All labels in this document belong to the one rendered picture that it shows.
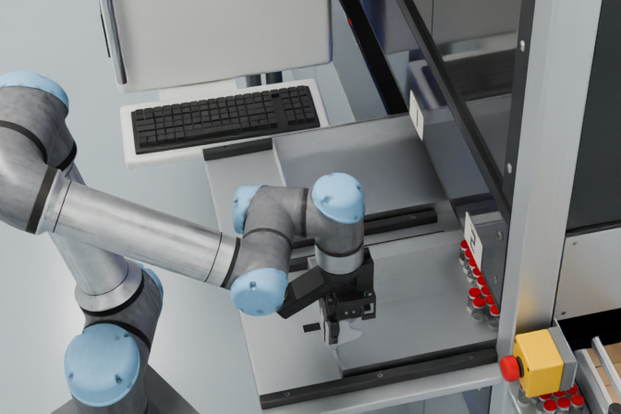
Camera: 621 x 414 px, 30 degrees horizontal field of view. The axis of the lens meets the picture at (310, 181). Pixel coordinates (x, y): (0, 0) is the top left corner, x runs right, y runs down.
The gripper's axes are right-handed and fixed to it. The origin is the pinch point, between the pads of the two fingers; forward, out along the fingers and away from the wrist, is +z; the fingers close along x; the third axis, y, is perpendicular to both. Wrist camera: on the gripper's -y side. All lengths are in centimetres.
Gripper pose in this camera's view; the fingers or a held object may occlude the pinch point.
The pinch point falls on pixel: (327, 344)
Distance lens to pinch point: 194.8
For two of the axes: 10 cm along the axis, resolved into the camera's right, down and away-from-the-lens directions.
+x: -2.1, -6.6, 7.2
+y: 9.8, -1.6, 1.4
